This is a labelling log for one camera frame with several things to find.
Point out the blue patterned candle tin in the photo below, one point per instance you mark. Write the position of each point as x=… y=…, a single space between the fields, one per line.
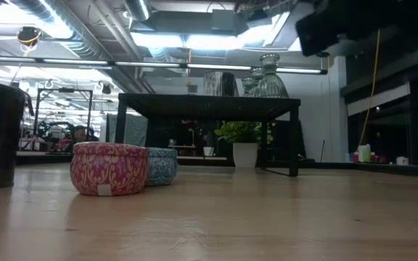
x=163 y=166

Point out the green glass candlestick holder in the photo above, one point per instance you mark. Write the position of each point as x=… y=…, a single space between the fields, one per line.
x=247 y=85
x=255 y=74
x=272 y=85

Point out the pink patterned candle tin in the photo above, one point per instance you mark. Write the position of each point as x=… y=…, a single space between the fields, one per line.
x=109 y=170

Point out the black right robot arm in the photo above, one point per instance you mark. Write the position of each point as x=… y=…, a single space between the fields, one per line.
x=376 y=18

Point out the small white pot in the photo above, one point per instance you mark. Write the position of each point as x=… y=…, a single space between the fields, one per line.
x=208 y=151

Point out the black perforated metal shelf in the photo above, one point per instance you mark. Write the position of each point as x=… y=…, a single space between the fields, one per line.
x=209 y=107

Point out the green plant in white pot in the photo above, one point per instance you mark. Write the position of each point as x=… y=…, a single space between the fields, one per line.
x=245 y=154

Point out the grey fabric panel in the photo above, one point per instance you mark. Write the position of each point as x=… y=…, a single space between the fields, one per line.
x=133 y=130

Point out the long LED light bar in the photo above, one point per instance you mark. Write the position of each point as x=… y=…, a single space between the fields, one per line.
x=147 y=64

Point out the bright ceiling light panel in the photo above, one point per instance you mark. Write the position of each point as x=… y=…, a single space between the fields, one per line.
x=183 y=40

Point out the person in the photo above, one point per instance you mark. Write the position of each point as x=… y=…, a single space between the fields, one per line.
x=80 y=133

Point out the small red container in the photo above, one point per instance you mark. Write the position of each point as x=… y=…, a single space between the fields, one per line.
x=355 y=157

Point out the white plastic bottle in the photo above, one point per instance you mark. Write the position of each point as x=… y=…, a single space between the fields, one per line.
x=364 y=153

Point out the white cup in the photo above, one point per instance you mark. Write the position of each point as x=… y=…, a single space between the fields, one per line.
x=402 y=160

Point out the silver ventilation duct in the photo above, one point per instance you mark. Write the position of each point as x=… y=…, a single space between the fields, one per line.
x=138 y=9

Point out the black aluminium table frame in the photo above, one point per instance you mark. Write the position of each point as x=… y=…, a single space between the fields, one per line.
x=376 y=168

